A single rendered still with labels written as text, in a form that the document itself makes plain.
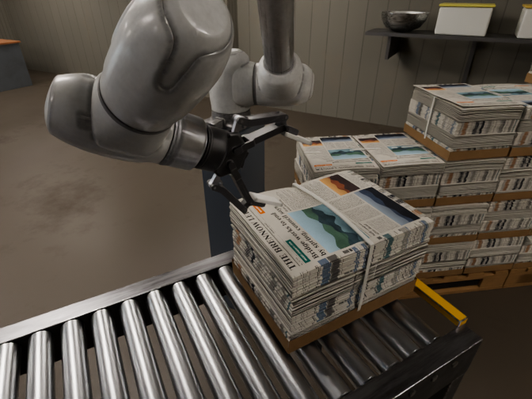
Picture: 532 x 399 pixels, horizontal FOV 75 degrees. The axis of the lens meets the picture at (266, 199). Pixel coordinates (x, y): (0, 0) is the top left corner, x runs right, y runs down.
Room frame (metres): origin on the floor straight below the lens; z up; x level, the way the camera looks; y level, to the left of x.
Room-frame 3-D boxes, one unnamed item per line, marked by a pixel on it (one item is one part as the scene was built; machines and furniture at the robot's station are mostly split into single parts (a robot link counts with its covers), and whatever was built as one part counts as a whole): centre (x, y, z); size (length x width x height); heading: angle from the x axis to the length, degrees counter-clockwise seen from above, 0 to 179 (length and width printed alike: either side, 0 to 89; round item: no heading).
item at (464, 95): (1.57, -0.88, 1.06); 0.37 x 0.29 x 0.01; 9
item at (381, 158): (1.54, -0.75, 0.42); 1.17 x 0.39 x 0.83; 98
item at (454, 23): (3.53, -1.79, 1.23); 0.43 x 0.36 x 0.24; 62
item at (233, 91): (1.37, 0.13, 1.17); 0.18 x 0.16 x 0.22; 84
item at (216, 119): (1.36, 0.15, 1.03); 0.22 x 0.18 x 0.06; 152
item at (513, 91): (1.60, -1.17, 0.95); 0.38 x 0.29 x 0.23; 8
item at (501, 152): (1.55, -0.88, 0.86); 0.38 x 0.29 x 0.04; 9
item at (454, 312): (0.72, -0.35, 0.81); 0.43 x 0.03 x 0.02; 29
